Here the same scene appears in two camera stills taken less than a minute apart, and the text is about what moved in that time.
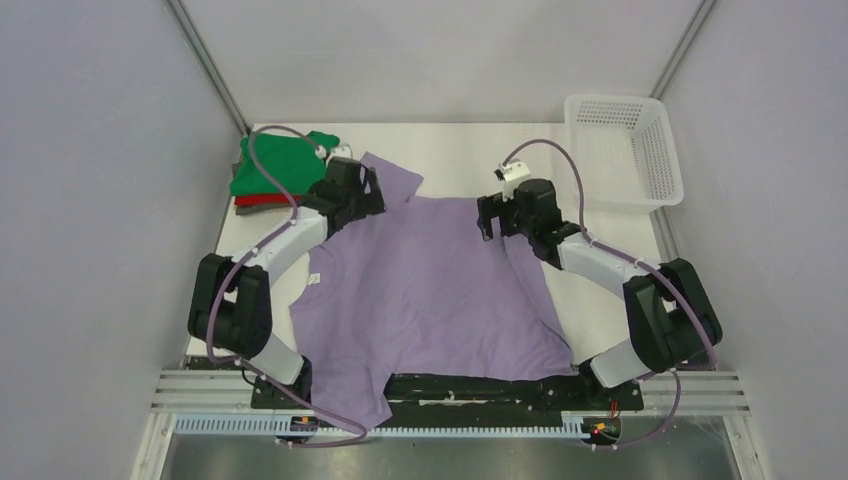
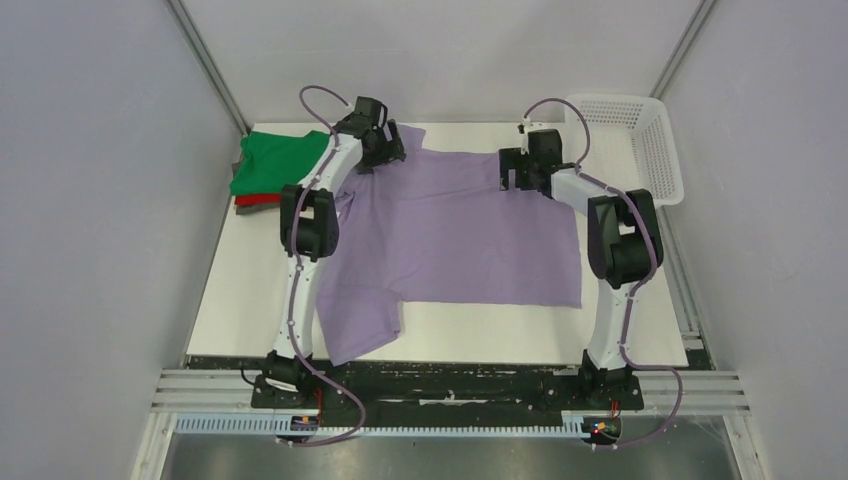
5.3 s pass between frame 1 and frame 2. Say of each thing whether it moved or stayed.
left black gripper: moved
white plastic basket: stayed
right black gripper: moved
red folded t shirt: stayed
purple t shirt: moved
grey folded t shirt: stayed
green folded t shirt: stayed
